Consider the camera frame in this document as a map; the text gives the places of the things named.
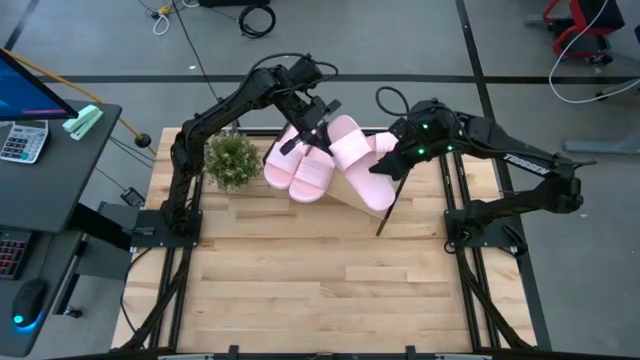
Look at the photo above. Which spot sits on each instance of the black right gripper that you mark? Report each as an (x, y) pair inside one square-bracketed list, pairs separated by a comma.
[(412, 140)]

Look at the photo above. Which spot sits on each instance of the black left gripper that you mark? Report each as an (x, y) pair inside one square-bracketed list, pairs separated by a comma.
[(312, 122)]

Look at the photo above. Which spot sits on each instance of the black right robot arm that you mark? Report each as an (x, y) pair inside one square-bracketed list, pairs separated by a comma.
[(525, 162)]

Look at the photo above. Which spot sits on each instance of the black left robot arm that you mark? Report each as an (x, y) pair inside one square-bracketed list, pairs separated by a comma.
[(220, 107)]

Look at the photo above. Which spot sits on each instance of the wooden shelf with black legs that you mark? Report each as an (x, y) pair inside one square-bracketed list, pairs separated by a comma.
[(350, 197)]

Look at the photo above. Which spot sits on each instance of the green potted plant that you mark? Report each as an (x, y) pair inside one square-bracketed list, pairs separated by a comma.
[(230, 160)]

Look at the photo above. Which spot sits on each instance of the black box on floor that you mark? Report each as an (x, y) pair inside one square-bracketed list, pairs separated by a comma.
[(225, 2)]

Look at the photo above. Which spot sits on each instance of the yellow pole with black end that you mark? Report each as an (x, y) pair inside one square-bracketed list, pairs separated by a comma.
[(142, 140)]

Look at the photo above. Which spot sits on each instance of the black power adapter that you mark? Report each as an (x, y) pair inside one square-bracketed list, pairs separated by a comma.
[(132, 197)]

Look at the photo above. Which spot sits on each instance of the grey desk foot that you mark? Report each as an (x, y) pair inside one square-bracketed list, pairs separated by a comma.
[(600, 146)]

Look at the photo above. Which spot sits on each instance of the mint green stapler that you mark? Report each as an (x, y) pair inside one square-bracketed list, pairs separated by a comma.
[(82, 122)]

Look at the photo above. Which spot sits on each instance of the red cart with black top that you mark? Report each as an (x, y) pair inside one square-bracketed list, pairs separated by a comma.
[(581, 17)]

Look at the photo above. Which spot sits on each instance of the black office desk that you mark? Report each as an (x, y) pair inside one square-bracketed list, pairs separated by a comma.
[(50, 185)]

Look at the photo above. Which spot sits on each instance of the black computer monitor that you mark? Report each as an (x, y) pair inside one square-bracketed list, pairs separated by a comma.
[(25, 95)]

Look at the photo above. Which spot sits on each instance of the grey desk calculator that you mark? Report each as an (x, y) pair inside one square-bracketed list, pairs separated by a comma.
[(22, 142)]

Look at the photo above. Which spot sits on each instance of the black keyboard with red backlight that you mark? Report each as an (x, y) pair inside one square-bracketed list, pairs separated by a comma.
[(12, 252)]

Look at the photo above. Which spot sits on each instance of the black computer mouse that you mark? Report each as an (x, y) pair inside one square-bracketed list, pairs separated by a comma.
[(30, 300)]

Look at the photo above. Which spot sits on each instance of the black aluminium table frame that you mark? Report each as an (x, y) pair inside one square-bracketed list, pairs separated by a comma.
[(178, 320)]

